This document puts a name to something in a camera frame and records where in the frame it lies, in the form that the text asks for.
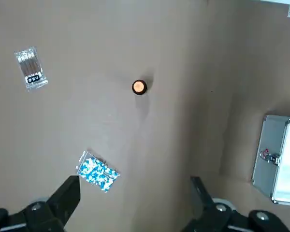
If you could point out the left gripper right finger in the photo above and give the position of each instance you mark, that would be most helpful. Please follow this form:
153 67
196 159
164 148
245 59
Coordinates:
207 217

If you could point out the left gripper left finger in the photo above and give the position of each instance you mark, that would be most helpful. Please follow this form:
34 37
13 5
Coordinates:
67 198

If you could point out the silver aluminium medicine case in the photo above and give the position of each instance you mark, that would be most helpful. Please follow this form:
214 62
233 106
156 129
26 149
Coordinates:
268 157

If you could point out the blue white capsule bag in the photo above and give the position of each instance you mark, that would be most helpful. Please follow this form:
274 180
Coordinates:
99 172

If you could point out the brown bottle orange cap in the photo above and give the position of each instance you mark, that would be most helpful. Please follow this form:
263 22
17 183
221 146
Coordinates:
139 87

